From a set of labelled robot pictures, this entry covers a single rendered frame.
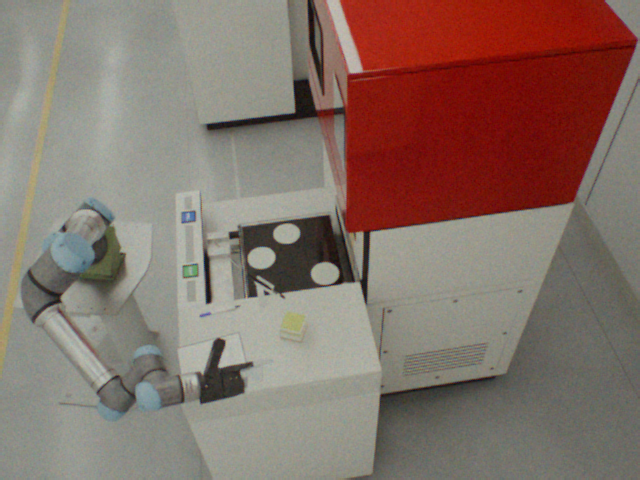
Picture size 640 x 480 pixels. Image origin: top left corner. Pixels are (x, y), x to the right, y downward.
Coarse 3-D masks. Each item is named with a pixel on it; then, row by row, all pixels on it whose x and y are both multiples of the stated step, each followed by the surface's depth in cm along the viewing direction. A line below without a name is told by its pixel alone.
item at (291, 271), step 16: (256, 224) 245; (272, 224) 245; (304, 224) 245; (320, 224) 244; (256, 240) 240; (272, 240) 240; (304, 240) 239; (320, 240) 239; (288, 256) 235; (304, 256) 234; (320, 256) 234; (336, 256) 234; (256, 272) 230; (272, 272) 230; (288, 272) 230; (304, 272) 230; (256, 288) 226; (288, 288) 225; (304, 288) 225
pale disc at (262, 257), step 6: (252, 252) 236; (258, 252) 236; (264, 252) 236; (270, 252) 236; (252, 258) 234; (258, 258) 234; (264, 258) 234; (270, 258) 234; (252, 264) 232; (258, 264) 232; (264, 264) 232; (270, 264) 232
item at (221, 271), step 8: (208, 248) 241; (216, 264) 235; (224, 264) 235; (216, 272) 233; (224, 272) 233; (232, 272) 234; (216, 280) 231; (224, 280) 231; (232, 280) 230; (216, 288) 228; (224, 288) 228; (232, 288) 228; (216, 296) 226; (224, 296) 226; (232, 296) 226
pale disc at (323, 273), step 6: (318, 264) 232; (324, 264) 232; (330, 264) 232; (312, 270) 230; (318, 270) 230; (324, 270) 230; (330, 270) 230; (336, 270) 230; (312, 276) 228; (318, 276) 228; (324, 276) 228; (330, 276) 228; (336, 276) 228; (318, 282) 227; (324, 282) 227; (330, 282) 226
